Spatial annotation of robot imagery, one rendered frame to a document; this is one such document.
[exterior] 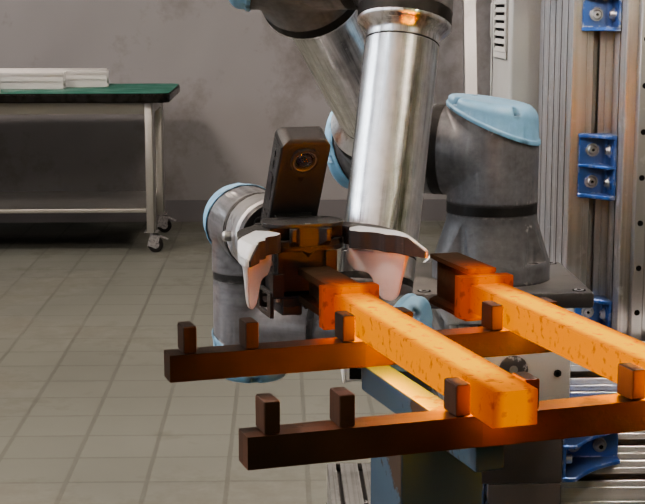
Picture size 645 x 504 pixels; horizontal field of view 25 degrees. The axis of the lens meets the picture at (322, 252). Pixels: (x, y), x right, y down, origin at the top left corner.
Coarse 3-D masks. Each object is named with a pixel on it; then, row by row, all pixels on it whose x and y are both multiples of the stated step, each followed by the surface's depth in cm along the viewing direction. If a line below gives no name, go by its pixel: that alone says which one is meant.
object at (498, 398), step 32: (320, 288) 115; (352, 288) 114; (320, 320) 115; (384, 320) 105; (416, 320) 105; (384, 352) 103; (416, 352) 97; (448, 352) 95; (480, 384) 87; (512, 384) 87; (480, 416) 87; (512, 416) 86
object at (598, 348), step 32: (448, 256) 125; (448, 288) 125; (480, 288) 117; (512, 288) 117; (512, 320) 111; (544, 320) 106; (576, 320) 105; (576, 352) 101; (608, 352) 97; (640, 352) 95
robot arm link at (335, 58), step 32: (256, 0) 152; (288, 0) 151; (320, 0) 150; (352, 0) 149; (288, 32) 157; (320, 32) 156; (352, 32) 161; (320, 64) 165; (352, 64) 165; (352, 96) 171; (352, 128) 178
